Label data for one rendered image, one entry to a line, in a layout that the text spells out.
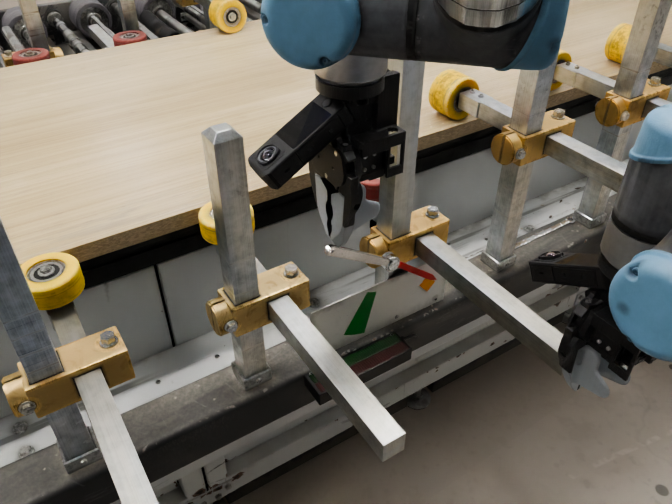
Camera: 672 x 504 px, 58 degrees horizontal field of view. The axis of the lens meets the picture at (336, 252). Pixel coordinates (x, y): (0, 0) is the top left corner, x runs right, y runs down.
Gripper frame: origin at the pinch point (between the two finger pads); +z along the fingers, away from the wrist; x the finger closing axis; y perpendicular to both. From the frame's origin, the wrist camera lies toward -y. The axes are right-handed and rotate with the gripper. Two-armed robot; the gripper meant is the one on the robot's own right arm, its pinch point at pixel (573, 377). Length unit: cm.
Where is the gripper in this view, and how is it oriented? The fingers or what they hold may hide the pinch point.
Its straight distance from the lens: 81.3
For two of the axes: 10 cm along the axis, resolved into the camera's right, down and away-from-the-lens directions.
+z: 0.0, 7.9, 6.1
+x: 8.4, -3.3, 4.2
